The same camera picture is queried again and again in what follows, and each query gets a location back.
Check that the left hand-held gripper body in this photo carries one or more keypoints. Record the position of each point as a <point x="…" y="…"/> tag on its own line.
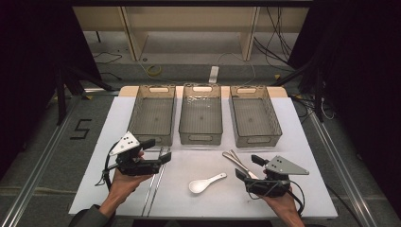
<point x="130" y="165"/>

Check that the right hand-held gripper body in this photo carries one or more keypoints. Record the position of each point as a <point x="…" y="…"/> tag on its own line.
<point x="268" y="187"/>

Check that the grey transparent plastic basket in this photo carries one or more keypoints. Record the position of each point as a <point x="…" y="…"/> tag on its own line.
<point x="154" y="119"/>
<point x="252" y="119"/>
<point x="201" y="119"/>

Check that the metal chopstick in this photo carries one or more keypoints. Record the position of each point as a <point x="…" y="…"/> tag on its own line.
<point x="157" y="189"/>
<point x="151" y="189"/>

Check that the white ceramic spoon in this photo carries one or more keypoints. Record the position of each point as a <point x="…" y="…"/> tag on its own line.
<point x="198" y="186"/>

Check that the person's left hand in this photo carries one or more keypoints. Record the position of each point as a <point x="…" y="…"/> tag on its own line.
<point x="123" y="187"/>

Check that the person's right hand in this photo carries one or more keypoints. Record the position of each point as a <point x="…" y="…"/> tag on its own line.
<point x="285" y="205"/>

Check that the yellow tape roll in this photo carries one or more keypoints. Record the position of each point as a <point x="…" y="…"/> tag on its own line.
<point x="149" y="70"/>

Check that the black metal stand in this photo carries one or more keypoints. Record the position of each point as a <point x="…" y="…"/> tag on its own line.
<point x="61" y="101"/>
<point x="319" y="94"/>

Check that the white power strip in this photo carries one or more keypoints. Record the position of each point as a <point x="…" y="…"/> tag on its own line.
<point x="213" y="74"/>

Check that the beige wooden shelf unit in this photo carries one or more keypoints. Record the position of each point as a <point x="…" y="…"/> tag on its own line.
<point x="138" y="41"/>

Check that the black curtain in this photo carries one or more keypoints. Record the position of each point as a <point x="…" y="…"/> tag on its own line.
<point x="25" y="63"/>
<point x="372" y="78"/>

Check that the aluminium floor rail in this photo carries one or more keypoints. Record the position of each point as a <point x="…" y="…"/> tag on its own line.
<point x="31" y="179"/>
<point x="342" y="173"/>

